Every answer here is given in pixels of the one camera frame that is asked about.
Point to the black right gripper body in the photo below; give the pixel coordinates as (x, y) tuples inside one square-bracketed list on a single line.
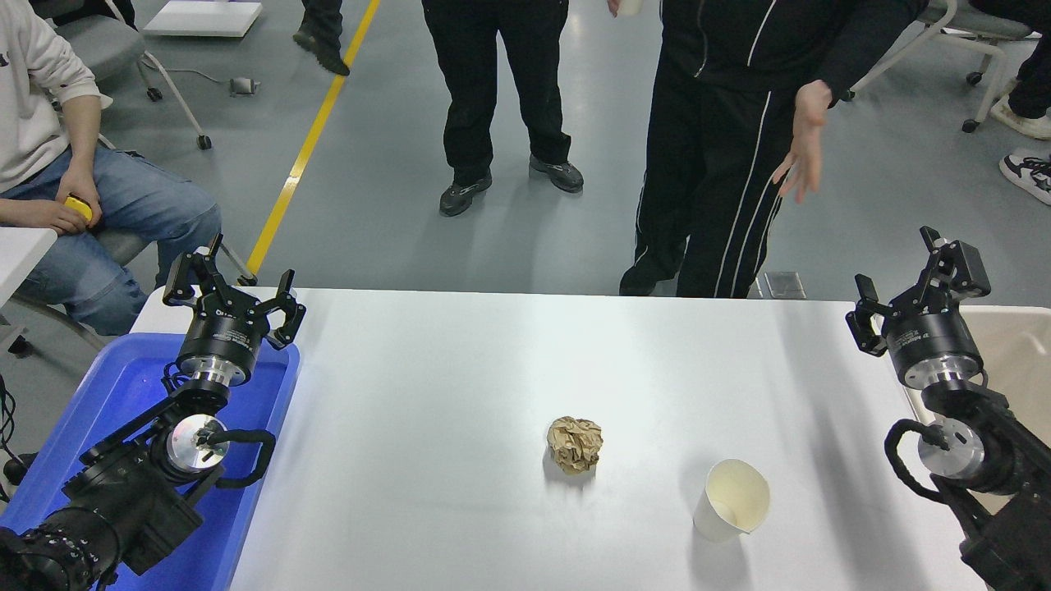
[(932, 336)]

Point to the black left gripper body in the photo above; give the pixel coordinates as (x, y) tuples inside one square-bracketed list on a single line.
[(223, 338)]

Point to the small yellow object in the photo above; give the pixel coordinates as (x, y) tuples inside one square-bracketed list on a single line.
[(80, 208)]

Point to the white paper cup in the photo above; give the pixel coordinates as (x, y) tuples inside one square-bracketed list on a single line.
[(735, 497)]

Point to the small white cup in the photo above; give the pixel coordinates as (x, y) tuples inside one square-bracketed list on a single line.
[(630, 6)]

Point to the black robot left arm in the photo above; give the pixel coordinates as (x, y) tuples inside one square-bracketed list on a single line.
[(123, 501)]

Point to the person's left forearm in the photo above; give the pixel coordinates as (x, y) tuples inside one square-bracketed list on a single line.
[(80, 131)]

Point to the person's right forearm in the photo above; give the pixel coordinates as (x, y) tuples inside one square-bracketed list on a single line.
[(15, 213)]

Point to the large pale dustbin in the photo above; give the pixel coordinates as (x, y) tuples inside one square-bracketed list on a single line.
[(1014, 353)]

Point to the person's left hand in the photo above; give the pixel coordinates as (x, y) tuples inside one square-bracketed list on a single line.
[(82, 182), (809, 139)]

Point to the metal floor plate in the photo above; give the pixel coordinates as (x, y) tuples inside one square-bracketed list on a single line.
[(786, 285)]

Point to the person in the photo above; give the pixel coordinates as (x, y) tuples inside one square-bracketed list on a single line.
[(1030, 90), (131, 213), (322, 37), (714, 148), (493, 74)]

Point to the blue plastic tray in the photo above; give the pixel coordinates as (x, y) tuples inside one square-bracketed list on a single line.
[(123, 386)]

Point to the white side table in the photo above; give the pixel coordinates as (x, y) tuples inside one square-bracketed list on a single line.
[(20, 250)]

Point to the small grey floor device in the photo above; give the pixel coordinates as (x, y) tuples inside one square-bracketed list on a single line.
[(244, 85)]

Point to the black round floor object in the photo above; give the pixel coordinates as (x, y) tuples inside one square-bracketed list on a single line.
[(18, 469)]

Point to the white flat board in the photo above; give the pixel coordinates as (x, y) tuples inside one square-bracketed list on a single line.
[(204, 16)]

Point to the crumpled tan paper ball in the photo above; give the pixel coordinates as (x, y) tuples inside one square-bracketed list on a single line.
[(575, 445)]

